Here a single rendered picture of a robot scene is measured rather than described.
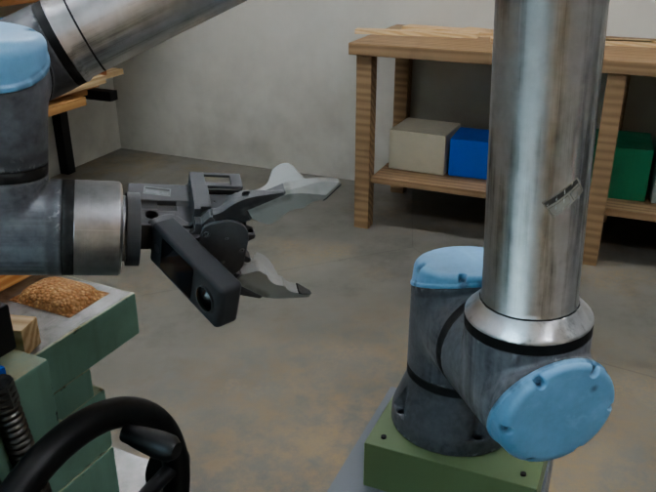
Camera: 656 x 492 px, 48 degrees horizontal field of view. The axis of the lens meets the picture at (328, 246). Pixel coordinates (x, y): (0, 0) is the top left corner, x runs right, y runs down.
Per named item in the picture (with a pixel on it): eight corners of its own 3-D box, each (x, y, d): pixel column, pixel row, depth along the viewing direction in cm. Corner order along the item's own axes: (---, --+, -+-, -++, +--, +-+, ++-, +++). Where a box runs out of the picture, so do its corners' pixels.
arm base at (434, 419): (421, 371, 127) (425, 319, 123) (530, 404, 118) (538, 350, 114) (370, 430, 112) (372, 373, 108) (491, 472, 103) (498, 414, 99)
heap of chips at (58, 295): (69, 317, 88) (67, 304, 88) (9, 300, 92) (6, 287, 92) (109, 293, 94) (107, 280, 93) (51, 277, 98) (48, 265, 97)
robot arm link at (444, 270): (479, 330, 120) (489, 229, 113) (535, 389, 105) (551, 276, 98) (391, 344, 116) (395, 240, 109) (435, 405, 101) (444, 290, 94)
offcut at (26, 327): (41, 342, 83) (36, 316, 82) (25, 357, 80) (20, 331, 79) (8, 339, 84) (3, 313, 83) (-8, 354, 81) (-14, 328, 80)
